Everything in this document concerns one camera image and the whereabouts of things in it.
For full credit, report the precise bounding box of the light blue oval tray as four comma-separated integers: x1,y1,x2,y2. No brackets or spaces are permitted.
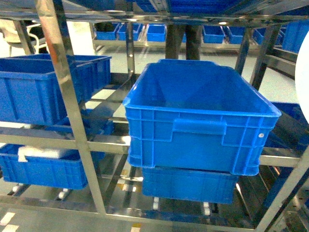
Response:
295,33,309,122

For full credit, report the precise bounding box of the large blue crate on shelf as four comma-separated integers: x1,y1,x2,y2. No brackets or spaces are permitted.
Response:
123,59,281,176

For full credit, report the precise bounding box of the blue crate lower shelf centre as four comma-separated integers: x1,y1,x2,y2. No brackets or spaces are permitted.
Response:
142,167,239,204

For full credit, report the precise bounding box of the blue crate left lower layer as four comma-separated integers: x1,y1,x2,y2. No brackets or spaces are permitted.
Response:
0,144,88,190

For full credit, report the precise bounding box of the blue crate layer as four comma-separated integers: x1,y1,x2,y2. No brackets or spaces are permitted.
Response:
0,144,88,190
0,62,82,126

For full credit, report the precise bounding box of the stainless steel shelf rack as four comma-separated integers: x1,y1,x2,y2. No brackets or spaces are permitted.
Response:
0,0,309,232

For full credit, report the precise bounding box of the blue crate behind left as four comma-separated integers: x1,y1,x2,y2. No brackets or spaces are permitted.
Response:
0,54,111,101

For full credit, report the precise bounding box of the white item in crate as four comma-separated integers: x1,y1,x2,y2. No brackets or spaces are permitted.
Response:
17,145,75,162

